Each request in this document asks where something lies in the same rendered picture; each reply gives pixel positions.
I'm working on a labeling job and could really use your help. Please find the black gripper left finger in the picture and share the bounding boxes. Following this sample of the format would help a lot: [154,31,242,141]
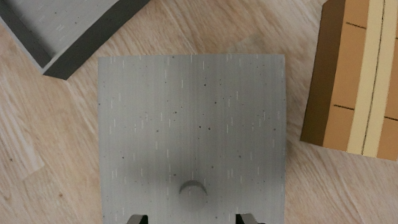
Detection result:
[126,215,149,224]

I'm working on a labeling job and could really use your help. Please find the brown cardboard box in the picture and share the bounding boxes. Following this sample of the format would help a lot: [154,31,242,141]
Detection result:
[300,0,398,161]

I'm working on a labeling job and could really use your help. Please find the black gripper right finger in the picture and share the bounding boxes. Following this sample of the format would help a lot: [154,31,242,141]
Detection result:
[235,213,265,224]

